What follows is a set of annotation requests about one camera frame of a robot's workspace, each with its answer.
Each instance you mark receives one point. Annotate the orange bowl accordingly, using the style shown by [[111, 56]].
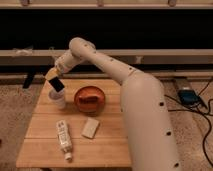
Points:
[[90, 108]]

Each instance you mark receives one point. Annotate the blue power device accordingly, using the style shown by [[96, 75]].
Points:
[[188, 97]]

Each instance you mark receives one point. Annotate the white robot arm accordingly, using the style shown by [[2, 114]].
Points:
[[151, 141]]

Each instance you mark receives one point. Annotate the wooden table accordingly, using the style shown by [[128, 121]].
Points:
[[107, 149]]

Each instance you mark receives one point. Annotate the white squeeze bottle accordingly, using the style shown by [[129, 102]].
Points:
[[64, 139]]

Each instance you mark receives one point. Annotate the black eraser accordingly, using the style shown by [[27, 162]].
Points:
[[56, 84]]

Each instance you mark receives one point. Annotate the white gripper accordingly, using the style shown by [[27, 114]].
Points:
[[52, 73]]

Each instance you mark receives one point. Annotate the brown food in bowl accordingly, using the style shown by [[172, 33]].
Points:
[[88, 99]]

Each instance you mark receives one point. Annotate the white sponge block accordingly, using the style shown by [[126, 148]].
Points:
[[90, 128]]

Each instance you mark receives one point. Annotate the long metal rail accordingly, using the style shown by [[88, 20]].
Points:
[[137, 56]]

